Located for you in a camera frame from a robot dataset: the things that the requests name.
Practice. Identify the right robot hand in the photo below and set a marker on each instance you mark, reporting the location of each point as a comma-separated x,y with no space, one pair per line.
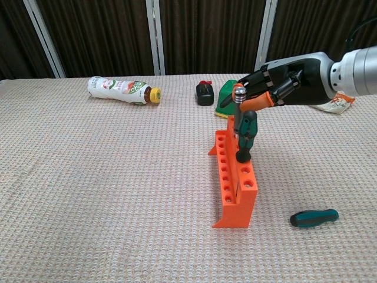
309,82

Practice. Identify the silver black precision screwdriver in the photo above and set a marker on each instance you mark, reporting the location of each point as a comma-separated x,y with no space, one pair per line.
240,94

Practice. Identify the dark green black screwdriver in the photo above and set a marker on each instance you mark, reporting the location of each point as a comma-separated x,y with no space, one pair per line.
247,132

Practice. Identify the teal black screwdriver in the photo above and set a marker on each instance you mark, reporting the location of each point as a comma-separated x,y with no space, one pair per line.
312,218

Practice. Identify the orange screwdriver rack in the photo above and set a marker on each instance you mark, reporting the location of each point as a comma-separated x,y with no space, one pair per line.
235,212

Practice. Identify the orange snack packet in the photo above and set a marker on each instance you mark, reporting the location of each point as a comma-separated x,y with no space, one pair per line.
338,106

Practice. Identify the small black bottle red cap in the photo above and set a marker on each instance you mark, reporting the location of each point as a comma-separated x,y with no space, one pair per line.
205,95

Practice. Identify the white drink bottle yellow cap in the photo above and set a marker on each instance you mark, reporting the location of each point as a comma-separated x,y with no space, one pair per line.
117,90

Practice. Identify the beige woven tablecloth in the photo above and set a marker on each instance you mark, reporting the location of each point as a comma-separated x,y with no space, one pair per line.
88,177

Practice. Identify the grey partition post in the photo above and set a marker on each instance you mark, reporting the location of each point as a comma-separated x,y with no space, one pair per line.
44,38
265,38
156,38

